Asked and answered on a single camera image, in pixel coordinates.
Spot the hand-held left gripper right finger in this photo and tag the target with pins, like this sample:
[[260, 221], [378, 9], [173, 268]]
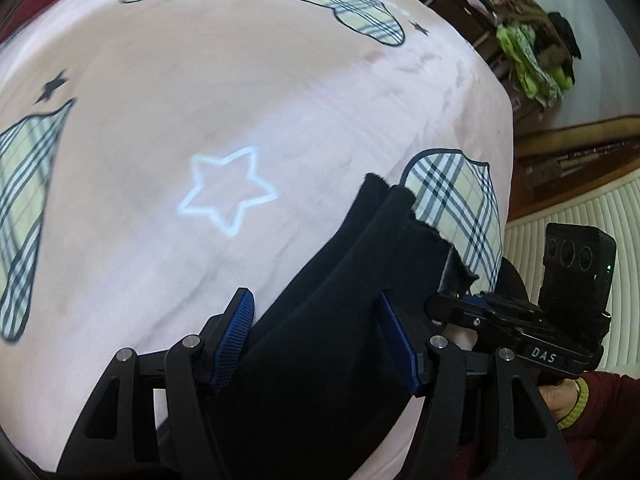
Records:
[[400, 345]]

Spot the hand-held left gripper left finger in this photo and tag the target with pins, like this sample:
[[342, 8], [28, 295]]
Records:
[[231, 345]]

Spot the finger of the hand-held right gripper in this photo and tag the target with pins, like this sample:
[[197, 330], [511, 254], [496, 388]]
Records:
[[450, 308]]

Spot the dark navy pants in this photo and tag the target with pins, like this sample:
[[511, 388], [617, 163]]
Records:
[[325, 360]]

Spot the person's right forearm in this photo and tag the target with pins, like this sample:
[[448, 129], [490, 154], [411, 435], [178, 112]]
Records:
[[610, 425]]

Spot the person's right hand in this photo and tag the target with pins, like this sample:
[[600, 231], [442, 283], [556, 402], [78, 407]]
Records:
[[559, 400]]

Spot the white ribbed radiator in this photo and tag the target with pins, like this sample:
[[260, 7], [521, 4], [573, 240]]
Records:
[[570, 210]]

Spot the wooden shelf board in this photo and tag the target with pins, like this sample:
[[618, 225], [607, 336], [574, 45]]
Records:
[[575, 160]]

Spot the pink printed blanket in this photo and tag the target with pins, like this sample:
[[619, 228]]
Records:
[[165, 125]]

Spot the green patterned cloth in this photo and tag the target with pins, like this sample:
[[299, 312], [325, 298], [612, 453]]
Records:
[[527, 60]]

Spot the black cloth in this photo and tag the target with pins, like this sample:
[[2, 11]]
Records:
[[565, 32]]

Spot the brown cloth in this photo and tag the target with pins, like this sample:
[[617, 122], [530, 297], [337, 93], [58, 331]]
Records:
[[525, 15]]

